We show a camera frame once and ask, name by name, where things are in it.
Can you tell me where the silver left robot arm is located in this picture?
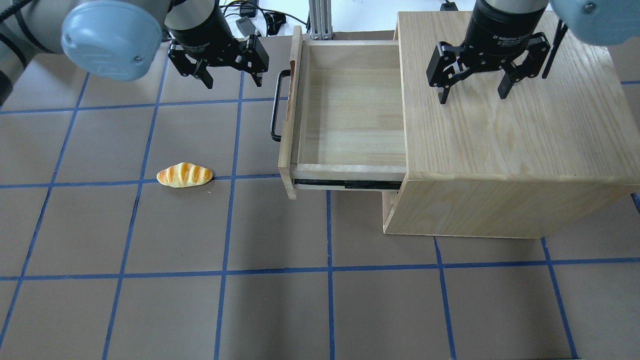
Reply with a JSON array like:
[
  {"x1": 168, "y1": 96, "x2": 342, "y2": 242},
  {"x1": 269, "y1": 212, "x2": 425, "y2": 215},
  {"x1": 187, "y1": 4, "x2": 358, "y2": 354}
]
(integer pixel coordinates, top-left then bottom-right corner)
[{"x1": 0, "y1": 0, "x2": 269, "y2": 103}]

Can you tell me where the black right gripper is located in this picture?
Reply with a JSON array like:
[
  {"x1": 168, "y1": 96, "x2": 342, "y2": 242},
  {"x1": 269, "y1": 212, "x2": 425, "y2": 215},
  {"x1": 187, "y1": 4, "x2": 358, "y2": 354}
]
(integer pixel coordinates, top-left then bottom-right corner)
[{"x1": 426, "y1": 0, "x2": 551, "y2": 105}]

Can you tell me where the wooden drawer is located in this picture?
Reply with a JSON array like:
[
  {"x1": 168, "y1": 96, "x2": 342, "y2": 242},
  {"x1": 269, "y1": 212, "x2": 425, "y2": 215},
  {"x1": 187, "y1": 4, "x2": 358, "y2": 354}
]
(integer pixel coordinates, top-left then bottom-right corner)
[{"x1": 272, "y1": 26, "x2": 406, "y2": 199}]

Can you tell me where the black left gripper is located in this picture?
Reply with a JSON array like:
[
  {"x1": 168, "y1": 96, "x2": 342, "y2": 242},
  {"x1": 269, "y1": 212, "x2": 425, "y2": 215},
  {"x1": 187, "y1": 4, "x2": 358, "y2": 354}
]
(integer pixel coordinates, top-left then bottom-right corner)
[{"x1": 167, "y1": 0, "x2": 270, "y2": 89}]

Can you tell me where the toy bread roll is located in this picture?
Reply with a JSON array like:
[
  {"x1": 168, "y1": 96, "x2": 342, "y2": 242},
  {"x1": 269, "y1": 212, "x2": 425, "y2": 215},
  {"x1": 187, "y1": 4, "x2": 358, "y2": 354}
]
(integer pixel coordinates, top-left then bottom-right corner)
[{"x1": 156, "y1": 162, "x2": 214, "y2": 189}]

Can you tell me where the aluminium frame post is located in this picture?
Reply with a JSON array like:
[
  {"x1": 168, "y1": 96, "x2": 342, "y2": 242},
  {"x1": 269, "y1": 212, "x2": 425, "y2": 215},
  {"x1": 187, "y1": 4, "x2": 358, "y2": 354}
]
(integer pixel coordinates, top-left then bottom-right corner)
[{"x1": 308, "y1": 0, "x2": 334, "y2": 41}]

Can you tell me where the wooden drawer cabinet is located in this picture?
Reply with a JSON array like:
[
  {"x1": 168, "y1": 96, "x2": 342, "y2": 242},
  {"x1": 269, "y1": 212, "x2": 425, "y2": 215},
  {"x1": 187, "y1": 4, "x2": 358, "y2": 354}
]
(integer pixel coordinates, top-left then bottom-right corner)
[{"x1": 382, "y1": 11, "x2": 640, "y2": 239}]

